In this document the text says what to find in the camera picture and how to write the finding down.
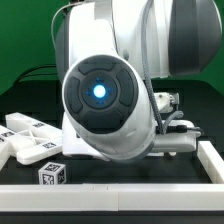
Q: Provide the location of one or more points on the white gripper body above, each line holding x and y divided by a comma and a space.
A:
135, 139

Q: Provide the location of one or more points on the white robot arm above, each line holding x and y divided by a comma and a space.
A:
108, 52

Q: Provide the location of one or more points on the small white tagged cube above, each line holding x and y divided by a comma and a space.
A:
52, 174

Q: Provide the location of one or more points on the white chair back frame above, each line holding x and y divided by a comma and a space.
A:
28, 140

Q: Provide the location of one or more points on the white front fence rail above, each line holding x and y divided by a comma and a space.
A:
112, 197

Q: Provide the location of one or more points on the white fence rail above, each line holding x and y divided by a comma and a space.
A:
211, 161
112, 197

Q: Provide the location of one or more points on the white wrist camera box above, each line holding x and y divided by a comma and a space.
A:
166, 102

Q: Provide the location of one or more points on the white right fence rail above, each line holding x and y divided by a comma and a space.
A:
211, 161

